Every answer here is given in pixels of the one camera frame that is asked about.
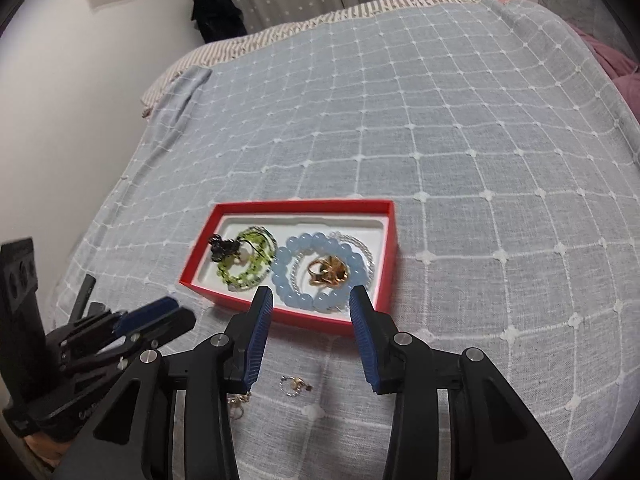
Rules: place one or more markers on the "striped bed sheet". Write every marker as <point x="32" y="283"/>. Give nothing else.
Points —
<point x="225" y="50"/>

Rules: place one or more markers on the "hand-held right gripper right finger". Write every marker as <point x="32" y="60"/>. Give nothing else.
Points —
<point x="364" y="340"/>

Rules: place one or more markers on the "red jewelry box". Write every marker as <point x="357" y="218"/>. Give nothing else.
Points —
<point x="295" y="209"/>

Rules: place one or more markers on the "grey pillow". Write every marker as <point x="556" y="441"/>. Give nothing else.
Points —
<point x="575" y="0"/>

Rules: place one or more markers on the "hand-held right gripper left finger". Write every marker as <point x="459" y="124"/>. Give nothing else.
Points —
<point x="260" y="330"/>

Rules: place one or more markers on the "small silver earring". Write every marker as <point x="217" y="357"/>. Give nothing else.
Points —
<point x="295" y="385"/>

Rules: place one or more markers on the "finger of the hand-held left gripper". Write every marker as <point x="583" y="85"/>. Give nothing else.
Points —
<point x="170" y="325"/>
<point x="145" y="312"/>

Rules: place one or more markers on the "black garment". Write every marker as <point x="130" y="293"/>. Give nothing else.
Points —
<point x="215" y="10"/>

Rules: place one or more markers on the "pink blanket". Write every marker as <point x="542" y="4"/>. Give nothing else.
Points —
<point x="615" y="60"/>

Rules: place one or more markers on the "person's left hand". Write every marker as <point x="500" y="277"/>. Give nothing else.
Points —
<point x="47" y="450"/>

